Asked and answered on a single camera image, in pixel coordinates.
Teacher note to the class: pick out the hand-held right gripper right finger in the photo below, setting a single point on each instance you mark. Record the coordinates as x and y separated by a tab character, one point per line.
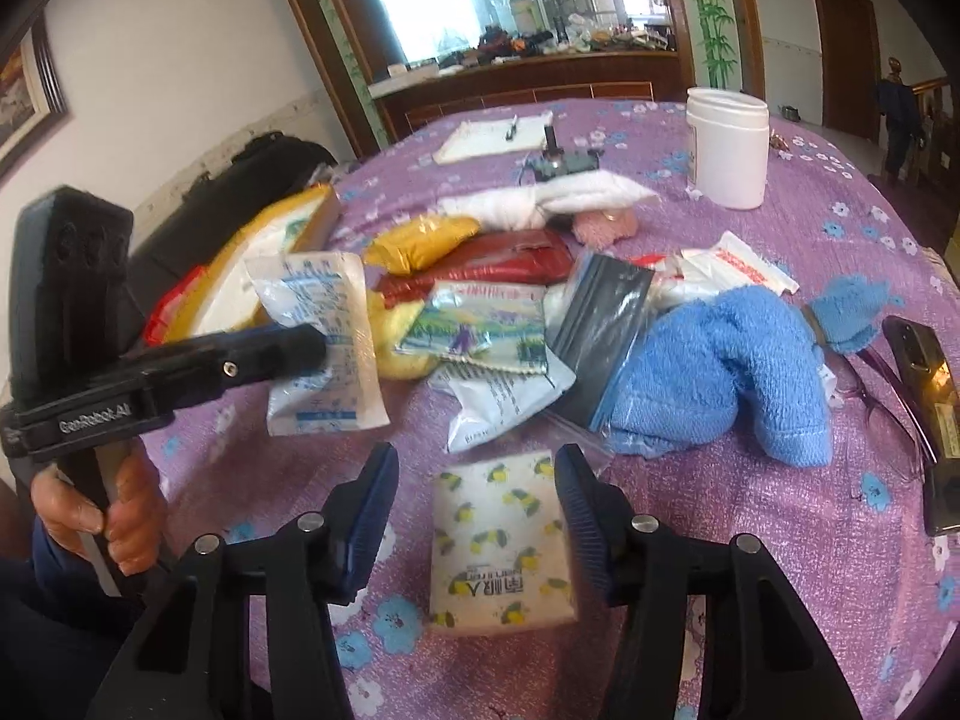
579	521

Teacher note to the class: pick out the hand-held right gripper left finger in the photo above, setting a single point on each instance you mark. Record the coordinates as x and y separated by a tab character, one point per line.
371	521

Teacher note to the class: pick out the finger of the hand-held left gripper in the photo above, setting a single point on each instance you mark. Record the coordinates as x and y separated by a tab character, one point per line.
255	360

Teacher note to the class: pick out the lemon print tissue pack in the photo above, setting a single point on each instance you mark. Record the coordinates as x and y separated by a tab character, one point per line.
495	540

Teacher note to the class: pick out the yellow cardboard box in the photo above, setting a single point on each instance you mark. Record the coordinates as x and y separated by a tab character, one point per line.
225	259

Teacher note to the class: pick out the white blue print packet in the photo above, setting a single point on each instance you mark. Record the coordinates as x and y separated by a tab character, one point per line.
337	285

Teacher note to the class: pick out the blue towel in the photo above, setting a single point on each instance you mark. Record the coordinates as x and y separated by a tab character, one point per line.
712	367

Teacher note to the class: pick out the landscape print packet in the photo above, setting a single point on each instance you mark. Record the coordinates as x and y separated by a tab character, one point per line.
472	322

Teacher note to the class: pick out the pink plush toy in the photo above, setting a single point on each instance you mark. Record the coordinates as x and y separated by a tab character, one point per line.
600	229

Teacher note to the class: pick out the white towel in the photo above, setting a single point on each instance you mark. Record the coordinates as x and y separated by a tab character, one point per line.
585	191

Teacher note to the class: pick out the person's left forearm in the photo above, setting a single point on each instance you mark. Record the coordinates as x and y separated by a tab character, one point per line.
45	630

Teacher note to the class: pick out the person's left hand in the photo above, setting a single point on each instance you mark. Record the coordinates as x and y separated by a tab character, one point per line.
135	517

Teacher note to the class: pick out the red plastic bag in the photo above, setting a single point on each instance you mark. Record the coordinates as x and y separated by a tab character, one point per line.
169	307

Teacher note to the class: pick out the yellow plastic packet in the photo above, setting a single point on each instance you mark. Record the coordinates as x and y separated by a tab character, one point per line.
401	345
420	240

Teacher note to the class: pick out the black sofa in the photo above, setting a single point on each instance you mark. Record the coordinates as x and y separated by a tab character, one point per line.
225	195

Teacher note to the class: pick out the dark zip bag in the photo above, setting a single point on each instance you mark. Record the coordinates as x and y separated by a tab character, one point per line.
592	330

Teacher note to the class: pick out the framed painting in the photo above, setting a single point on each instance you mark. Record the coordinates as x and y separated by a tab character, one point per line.
22	105

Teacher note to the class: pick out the red plastic packet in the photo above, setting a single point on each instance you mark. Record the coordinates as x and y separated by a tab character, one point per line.
487	259

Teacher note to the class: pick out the white sachet red print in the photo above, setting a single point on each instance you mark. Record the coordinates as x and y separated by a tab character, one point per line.
742	262

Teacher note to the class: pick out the white notebook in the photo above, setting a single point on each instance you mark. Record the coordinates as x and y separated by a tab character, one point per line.
480	139

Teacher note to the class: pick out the small blue cloth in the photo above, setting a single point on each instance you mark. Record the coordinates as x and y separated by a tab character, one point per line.
847	311

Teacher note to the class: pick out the eyeglasses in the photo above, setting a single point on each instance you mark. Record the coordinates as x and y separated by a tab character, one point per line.
900	403

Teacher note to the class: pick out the bamboo print panel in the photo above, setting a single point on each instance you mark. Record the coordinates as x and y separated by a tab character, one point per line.
337	22
709	15

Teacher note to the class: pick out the black electric motor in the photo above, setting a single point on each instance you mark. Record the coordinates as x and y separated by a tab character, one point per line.
562	165

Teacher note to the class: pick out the wooden brick pattern cabinet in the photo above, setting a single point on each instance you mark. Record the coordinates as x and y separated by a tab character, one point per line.
525	86

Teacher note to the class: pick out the white plastic jar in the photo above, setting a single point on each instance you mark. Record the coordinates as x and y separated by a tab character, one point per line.
727	150

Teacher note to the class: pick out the pile of assorted clutter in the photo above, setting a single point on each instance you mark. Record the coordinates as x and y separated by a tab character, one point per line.
540	41

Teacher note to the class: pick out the brown wooden door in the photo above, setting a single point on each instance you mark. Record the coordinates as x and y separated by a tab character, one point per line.
844	52

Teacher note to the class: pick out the etched wall mirror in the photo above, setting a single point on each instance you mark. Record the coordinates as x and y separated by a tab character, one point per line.
450	0

